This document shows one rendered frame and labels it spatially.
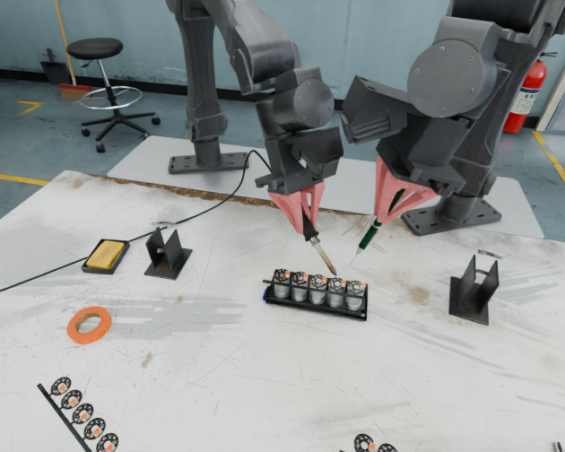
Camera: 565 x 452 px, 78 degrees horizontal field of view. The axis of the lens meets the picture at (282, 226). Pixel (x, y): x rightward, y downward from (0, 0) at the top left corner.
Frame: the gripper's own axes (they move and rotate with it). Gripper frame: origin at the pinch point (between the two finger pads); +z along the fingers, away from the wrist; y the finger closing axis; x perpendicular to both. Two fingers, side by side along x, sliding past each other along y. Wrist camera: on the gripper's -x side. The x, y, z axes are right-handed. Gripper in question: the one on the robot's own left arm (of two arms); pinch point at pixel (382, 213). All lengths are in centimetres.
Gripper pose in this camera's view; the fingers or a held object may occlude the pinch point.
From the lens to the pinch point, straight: 46.6
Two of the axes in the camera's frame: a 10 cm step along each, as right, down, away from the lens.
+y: 1.2, 6.5, -7.5
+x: 9.4, 1.7, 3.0
